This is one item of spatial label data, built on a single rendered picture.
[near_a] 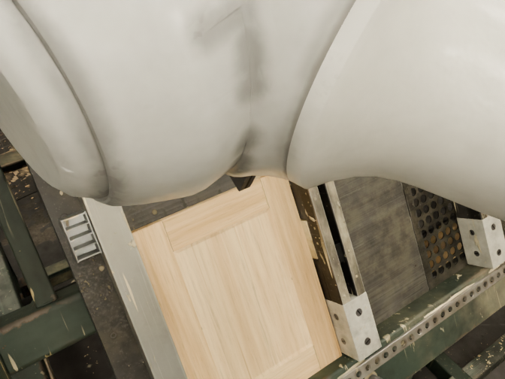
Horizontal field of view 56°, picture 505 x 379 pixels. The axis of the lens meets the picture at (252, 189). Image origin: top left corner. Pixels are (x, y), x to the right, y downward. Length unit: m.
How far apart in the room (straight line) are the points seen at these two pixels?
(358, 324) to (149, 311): 0.41
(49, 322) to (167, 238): 0.23
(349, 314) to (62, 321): 0.51
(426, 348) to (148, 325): 0.63
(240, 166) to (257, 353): 0.80
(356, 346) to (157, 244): 0.44
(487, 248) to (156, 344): 0.78
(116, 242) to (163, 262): 0.09
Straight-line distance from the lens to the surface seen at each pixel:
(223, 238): 0.86
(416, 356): 1.16
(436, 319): 1.17
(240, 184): 0.54
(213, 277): 0.86
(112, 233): 0.77
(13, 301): 1.38
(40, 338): 0.87
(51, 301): 0.87
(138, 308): 0.80
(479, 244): 1.25
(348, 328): 0.98
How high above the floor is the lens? 1.78
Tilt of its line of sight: 40 degrees down
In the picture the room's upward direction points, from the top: straight up
